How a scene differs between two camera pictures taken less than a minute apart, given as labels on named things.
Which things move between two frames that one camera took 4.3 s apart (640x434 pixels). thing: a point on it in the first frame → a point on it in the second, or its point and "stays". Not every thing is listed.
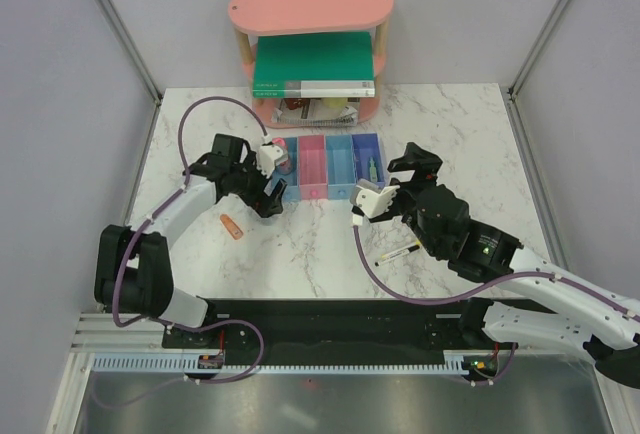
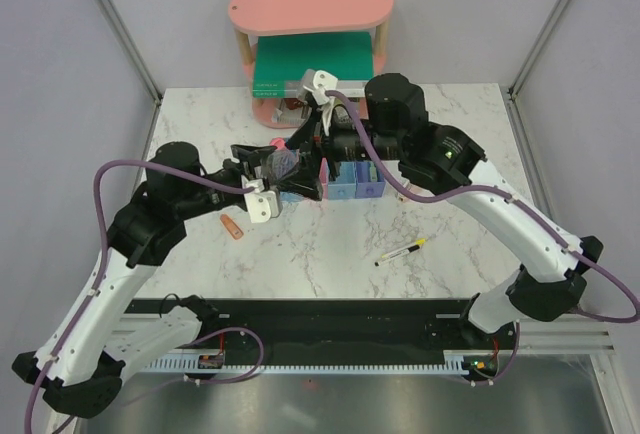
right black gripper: (426, 165) → (305, 177)
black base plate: (325, 327) stays
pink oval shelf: (326, 6) stays
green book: (334, 65) stays
